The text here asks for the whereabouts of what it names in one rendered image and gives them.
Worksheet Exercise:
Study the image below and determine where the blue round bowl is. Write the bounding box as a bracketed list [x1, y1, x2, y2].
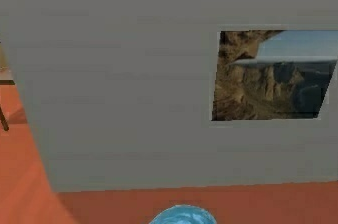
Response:
[148, 204, 218, 224]

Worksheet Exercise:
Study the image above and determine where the window with rocky view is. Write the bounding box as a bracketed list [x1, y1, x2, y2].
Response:
[210, 29, 338, 122]

